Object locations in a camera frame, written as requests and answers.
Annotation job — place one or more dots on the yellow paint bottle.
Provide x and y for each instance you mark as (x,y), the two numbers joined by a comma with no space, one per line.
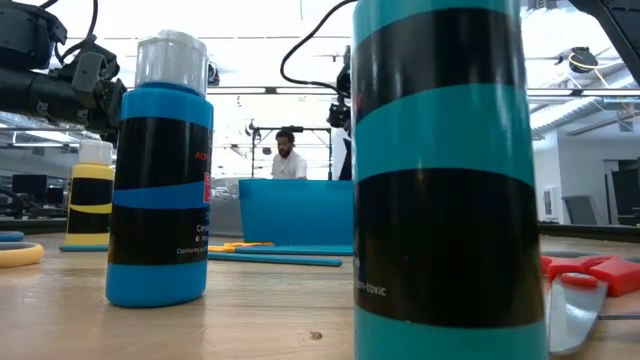
(90,200)

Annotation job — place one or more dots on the blue paint bottle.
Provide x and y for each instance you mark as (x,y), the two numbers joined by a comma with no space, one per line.
(160,200)

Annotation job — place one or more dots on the blue plastic tray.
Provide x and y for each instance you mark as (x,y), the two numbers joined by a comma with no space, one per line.
(295,210)

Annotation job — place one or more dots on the teal paint bottle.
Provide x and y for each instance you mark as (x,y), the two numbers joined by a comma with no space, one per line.
(440,200)

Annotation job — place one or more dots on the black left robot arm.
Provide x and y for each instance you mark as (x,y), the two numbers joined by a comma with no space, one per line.
(25,95)

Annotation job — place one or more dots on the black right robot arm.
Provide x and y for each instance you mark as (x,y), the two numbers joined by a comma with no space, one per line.
(620,30)

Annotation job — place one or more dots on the grey overhead crossbar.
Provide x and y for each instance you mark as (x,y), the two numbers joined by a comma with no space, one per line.
(270,91)

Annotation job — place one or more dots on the white building column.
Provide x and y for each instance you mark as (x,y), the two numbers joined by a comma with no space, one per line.
(336,160)

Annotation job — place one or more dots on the person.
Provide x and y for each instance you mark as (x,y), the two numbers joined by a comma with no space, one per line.
(289,165)

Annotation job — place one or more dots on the black background monitors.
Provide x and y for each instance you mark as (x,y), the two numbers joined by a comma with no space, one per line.
(30,185)

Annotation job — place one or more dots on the grey translucent scissors bin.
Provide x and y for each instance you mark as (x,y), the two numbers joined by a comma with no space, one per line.
(225,215)

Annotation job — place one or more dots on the black cabinet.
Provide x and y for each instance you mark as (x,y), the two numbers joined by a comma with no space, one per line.
(625,195)

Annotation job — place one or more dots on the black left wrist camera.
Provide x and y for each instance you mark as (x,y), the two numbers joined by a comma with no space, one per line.
(87,75)

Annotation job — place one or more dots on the white wall box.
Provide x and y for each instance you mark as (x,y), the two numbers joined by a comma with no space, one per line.
(549,202)

